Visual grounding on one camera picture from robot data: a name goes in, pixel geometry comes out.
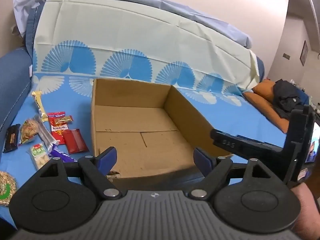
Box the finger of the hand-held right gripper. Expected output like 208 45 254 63
210 129 286 161
235 134 288 151

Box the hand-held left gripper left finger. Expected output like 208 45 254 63
37 147 123 200

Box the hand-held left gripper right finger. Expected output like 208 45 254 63
188 147 273 200

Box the plain red snack packet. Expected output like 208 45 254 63
62 129 90 155

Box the purple snack packet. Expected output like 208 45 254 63
49 147 78 163

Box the brown cardboard box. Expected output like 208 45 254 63
90 78 234 179

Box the red printed snack packet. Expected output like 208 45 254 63
47 112 69 145

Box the silver snack bar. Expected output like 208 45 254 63
35 115 58 153

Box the green label white snack packet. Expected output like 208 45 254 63
27 144 50 170

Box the clear biscuit packet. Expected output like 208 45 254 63
19 119 40 145

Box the yellow snack bar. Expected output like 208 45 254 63
32 91 49 122

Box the black snack bar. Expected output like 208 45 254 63
2 124 21 153

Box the round green label nut cake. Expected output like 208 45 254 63
0 171 18 207

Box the person's right forearm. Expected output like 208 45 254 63
291 172 320 240

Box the black clothing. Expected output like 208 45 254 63
272 79 304 119

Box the orange pillow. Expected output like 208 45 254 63
244 79 293 134

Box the blue fan print cloth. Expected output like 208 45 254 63
0 0 288 208

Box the light blue sheet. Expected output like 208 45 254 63
12 0 253 49

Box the small wall picture frame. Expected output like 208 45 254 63
299 40 308 67

